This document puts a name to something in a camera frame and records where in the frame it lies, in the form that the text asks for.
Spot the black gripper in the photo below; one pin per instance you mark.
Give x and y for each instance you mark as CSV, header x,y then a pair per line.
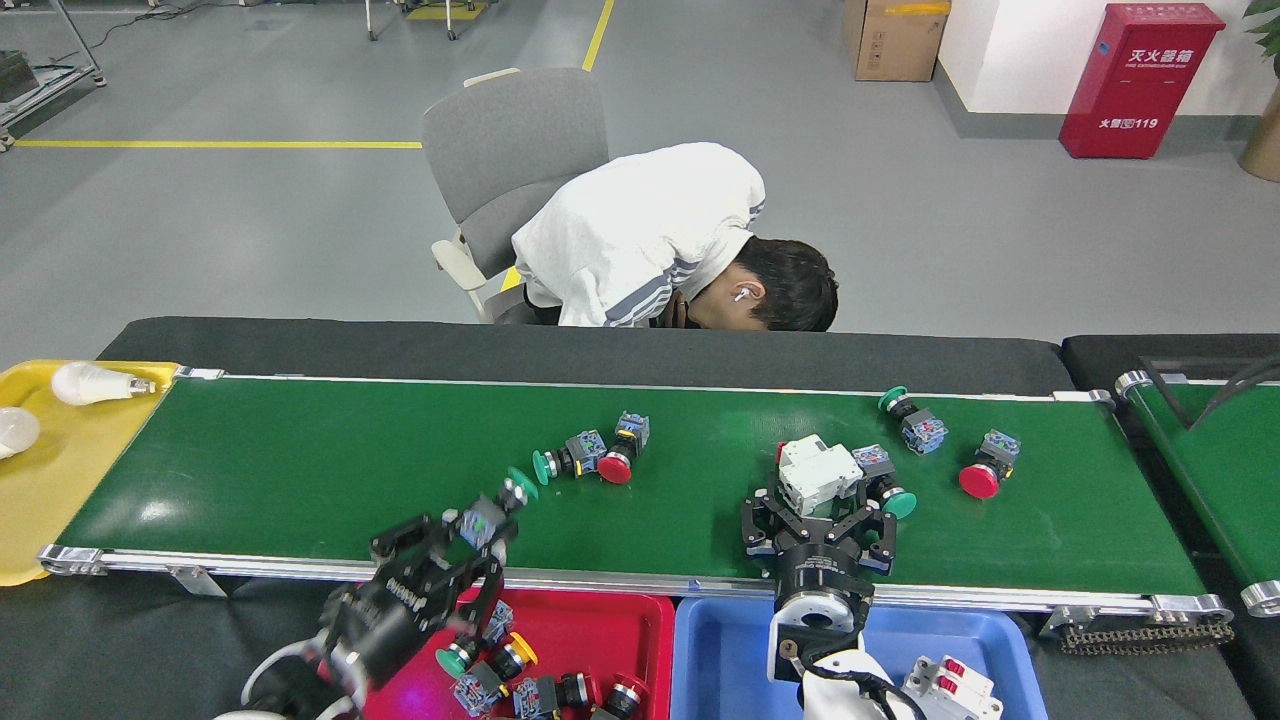
x,y
825,570
395,620

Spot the white circuit breaker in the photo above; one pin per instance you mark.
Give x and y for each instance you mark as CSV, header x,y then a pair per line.
x,y
960,700
815,475

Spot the green push button switch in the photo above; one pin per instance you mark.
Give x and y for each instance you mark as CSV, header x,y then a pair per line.
x,y
452,659
482,520
925,432

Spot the green mushroom button switch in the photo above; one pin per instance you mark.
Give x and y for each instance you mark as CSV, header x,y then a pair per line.
x,y
900,504
585,452

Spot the yellow push button switch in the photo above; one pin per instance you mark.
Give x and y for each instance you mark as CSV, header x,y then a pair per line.
x,y
478,690

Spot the red push button switch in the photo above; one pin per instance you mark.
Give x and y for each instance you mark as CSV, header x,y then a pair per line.
x,y
532,697
625,698

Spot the red mushroom button switch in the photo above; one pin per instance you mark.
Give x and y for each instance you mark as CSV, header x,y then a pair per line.
x,y
615,469
978,481

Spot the red plastic tray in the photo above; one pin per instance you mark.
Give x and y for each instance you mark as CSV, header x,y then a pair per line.
x,y
590,640

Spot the long green conveyor belt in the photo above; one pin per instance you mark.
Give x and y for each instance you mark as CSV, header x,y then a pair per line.
x,y
350,450

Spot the blue plastic tray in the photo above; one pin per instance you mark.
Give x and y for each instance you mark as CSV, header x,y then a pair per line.
x,y
730,670

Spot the yellow plastic tray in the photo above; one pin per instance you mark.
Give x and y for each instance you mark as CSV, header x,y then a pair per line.
x,y
60,500

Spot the short green conveyor belt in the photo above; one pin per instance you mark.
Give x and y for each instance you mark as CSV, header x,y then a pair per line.
x,y
1220,480

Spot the person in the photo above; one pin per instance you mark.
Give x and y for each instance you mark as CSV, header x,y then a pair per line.
x,y
630,220

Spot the white light bulb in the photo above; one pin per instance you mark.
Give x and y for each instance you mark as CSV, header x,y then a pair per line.
x,y
15,432
90,383

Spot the grey office chair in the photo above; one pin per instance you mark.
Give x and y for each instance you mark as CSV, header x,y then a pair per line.
x,y
510,140

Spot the brown cardboard box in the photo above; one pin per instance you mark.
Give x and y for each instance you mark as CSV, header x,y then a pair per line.
x,y
895,40

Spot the white wheeled stand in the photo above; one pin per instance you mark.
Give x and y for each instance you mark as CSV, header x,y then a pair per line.
x,y
372,33

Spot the red fire extinguisher box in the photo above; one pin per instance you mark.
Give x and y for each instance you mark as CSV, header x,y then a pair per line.
x,y
1140,80

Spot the yellow flat floor panel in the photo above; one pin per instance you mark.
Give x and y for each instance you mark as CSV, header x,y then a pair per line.
x,y
445,10

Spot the potted green plant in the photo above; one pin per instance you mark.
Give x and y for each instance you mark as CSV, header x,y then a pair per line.
x,y
1265,150

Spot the black box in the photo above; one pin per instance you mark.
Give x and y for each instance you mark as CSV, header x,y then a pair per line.
x,y
22,75

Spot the metal frame cart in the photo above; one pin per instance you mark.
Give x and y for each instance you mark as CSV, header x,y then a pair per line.
x,y
60,85

